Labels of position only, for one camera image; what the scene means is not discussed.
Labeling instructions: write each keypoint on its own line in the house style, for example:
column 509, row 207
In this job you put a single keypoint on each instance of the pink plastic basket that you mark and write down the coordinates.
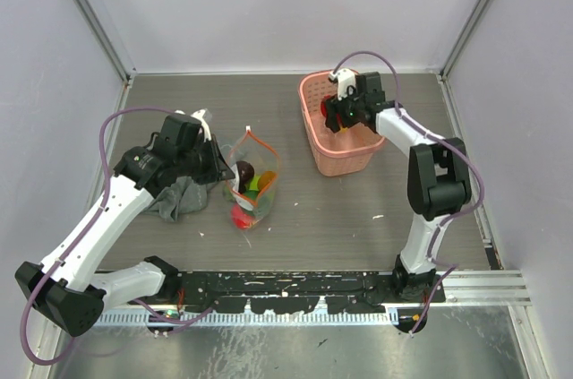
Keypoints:
column 335, row 154

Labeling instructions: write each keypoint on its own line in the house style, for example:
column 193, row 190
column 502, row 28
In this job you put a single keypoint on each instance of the brown kiwi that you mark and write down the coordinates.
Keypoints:
column 266, row 178

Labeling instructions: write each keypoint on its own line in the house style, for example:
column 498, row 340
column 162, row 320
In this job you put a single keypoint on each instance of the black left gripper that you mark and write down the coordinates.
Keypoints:
column 218, row 169

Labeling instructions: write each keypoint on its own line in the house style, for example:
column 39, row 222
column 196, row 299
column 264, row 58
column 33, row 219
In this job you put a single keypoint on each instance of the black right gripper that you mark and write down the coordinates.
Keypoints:
column 335, row 106

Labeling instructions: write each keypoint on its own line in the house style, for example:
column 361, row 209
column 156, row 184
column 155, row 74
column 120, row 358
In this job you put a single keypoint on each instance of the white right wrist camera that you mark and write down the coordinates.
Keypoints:
column 345, row 79

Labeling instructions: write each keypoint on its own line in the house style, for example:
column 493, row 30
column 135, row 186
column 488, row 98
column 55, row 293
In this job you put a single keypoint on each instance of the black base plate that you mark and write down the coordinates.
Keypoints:
column 352, row 292

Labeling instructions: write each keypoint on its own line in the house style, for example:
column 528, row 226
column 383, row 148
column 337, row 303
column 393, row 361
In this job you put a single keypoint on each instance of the dark plum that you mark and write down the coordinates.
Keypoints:
column 245, row 172

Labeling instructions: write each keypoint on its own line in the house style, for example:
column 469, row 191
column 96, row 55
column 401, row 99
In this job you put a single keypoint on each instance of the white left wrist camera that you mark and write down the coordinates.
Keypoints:
column 204, row 117

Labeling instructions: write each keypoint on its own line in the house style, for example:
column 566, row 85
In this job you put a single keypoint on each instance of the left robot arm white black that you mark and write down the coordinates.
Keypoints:
column 65, row 286

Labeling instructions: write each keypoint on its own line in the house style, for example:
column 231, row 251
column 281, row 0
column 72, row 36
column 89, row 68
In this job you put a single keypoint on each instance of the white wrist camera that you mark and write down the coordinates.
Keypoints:
column 345, row 79
column 204, row 117

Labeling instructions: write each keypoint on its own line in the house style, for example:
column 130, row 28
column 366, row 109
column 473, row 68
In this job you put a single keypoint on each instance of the grey cloth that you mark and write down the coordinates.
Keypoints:
column 184, row 196

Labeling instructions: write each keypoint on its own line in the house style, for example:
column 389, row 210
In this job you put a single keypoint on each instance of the dark green lime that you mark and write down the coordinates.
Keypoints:
column 262, row 207

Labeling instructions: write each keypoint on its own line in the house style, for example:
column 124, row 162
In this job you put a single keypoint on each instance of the red apple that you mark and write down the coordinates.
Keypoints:
column 241, row 218

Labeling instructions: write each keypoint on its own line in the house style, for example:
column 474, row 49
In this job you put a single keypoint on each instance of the green apple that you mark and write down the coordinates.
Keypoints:
column 254, row 184

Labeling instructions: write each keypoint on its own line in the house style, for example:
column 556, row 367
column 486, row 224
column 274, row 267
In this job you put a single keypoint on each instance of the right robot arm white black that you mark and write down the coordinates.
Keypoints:
column 438, row 183

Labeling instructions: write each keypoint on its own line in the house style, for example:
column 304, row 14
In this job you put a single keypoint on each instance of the clear zip bag orange zipper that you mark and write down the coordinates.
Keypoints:
column 263, row 157

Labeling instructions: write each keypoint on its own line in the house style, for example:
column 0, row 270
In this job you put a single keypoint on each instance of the white slotted cable duct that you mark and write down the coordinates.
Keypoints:
column 319, row 317

